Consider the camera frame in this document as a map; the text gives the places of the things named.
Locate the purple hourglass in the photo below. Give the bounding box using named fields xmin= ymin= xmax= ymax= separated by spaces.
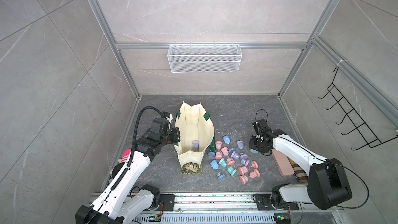
xmin=191 ymin=141 xmax=200 ymax=152

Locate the cream canvas tote bag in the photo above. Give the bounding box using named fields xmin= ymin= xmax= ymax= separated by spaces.
xmin=174 ymin=102 xmax=216 ymax=175

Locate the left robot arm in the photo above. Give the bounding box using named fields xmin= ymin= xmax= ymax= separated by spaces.
xmin=75 ymin=112 xmax=180 ymax=224

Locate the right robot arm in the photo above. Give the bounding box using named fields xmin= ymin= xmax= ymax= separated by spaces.
xmin=249 ymin=119 xmax=352 ymax=210

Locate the pink hourglass front right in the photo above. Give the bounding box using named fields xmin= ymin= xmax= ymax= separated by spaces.
xmin=249 ymin=169 xmax=260 ymax=178

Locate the teal hourglass front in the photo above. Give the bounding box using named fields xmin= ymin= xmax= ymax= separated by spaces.
xmin=227 ymin=167 xmax=237 ymax=176

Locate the pink case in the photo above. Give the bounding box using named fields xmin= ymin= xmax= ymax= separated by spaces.
xmin=272 ymin=149 xmax=294 ymax=176

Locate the plaid pouch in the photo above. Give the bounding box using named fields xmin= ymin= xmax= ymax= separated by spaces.
xmin=288 ymin=158 xmax=308 ymax=184

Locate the pink toy at left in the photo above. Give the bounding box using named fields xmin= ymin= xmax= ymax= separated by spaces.
xmin=110 ymin=149 xmax=131 ymax=178

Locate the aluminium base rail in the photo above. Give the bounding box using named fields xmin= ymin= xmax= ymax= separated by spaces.
xmin=132 ymin=192 xmax=350 ymax=224

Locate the white wire mesh basket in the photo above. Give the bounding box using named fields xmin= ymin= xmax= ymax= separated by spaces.
xmin=167 ymin=44 xmax=243 ymax=73

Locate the black wire hook rack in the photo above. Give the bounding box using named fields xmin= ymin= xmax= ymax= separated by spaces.
xmin=318 ymin=66 xmax=398 ymax=151

